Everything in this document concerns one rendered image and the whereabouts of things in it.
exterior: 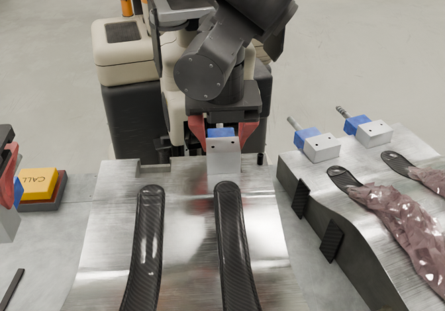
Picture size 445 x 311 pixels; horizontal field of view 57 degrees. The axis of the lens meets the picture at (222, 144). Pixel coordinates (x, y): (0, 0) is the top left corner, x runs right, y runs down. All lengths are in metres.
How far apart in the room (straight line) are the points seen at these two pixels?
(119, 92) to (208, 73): 0.83
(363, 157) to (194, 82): 0.39
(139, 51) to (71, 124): 1.23
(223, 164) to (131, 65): 0.66
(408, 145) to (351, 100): 1.75
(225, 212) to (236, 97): 0.16
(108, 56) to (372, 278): 0.89
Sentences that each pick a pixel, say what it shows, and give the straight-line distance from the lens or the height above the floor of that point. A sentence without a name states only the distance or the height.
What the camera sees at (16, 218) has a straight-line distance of 0.58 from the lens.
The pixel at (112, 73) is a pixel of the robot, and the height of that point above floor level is 0.74.
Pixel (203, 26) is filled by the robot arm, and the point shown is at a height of 1.12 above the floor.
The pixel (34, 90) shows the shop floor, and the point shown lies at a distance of 2.76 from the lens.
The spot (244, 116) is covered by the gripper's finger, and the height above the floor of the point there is 1.00.
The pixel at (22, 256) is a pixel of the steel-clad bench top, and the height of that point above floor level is 0.80.
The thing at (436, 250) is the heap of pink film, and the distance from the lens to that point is 0.57.
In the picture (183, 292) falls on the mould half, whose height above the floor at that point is 0.90.
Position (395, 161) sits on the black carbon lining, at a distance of 0.76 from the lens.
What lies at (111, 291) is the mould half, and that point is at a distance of 0.51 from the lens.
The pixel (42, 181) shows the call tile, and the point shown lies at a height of 0.84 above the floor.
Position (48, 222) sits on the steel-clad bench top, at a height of 0.80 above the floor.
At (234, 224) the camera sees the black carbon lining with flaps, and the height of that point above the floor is 0.88.
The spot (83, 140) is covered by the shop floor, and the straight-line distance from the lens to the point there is 2.23.
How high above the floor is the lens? 1.32
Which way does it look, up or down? 39 degrees down
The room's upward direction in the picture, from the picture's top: straight up
